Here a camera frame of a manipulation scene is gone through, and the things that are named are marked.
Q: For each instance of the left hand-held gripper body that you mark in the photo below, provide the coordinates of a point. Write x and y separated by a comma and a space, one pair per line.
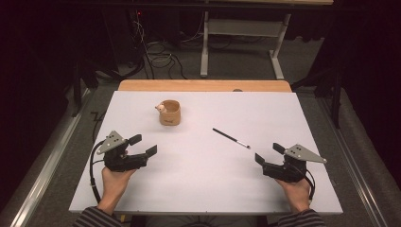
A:
124, 162

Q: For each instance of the aluminium floor rail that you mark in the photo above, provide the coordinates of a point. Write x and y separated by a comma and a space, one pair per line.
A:
47, 170
356, 170

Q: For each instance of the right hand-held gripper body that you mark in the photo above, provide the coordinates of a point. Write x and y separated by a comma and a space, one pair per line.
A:
290, 171

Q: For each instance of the person's right hand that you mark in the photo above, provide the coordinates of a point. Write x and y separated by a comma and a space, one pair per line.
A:
298, 194

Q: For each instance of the white metal frame desk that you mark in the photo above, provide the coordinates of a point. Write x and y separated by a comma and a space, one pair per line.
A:
242, 27

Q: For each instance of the wooden table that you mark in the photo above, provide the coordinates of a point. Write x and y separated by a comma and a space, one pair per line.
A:
205, 85

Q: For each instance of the wooden pen cup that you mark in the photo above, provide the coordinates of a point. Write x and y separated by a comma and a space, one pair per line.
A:
170, 118

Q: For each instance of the person's left hand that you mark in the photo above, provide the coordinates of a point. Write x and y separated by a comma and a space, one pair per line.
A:
113, 186

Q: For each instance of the black metal stand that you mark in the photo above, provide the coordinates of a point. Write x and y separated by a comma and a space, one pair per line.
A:
77, 91
336, 101

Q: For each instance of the black pen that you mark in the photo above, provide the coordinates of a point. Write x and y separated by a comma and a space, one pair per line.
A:
228, 136

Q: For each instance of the white board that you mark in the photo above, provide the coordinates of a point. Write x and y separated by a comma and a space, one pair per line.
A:
195, 176

